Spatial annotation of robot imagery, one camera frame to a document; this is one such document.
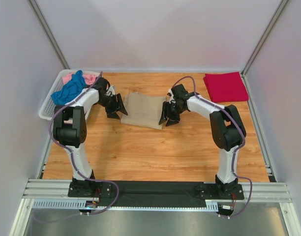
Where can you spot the aluminium frame rail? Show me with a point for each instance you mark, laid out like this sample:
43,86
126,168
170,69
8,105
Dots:
59,188

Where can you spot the pink crumpled t shirt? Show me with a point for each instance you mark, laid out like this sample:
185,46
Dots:
89,78

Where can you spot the beige t shirt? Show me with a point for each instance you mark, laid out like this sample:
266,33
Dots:
143,110

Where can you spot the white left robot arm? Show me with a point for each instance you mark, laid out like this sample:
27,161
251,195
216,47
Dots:
69,123

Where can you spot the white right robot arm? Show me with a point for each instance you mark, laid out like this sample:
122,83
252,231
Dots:
227,129

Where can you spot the aluminium frame post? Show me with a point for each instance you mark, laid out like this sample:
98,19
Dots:
265,35
49,35

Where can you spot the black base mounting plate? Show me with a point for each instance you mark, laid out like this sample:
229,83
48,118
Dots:
172,193

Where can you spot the grey slotted cable duct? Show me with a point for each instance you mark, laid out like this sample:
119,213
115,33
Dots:
88,205

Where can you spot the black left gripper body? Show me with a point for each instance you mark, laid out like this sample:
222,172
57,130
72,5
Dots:
113,105

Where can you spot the white plastic laundry basket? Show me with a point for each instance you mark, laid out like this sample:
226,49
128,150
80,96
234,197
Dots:
48,103

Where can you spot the folded red t shirt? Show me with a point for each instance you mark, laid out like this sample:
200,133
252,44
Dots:
226,87

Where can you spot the right aluminium frame post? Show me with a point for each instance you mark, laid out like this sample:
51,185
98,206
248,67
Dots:
265,35

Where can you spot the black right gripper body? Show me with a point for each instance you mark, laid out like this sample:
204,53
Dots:
171,111

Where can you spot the blue crumpled t shirt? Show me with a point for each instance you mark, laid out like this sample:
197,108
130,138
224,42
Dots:
73,85

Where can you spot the left aluminium frame post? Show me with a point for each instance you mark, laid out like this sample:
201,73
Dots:
49,35

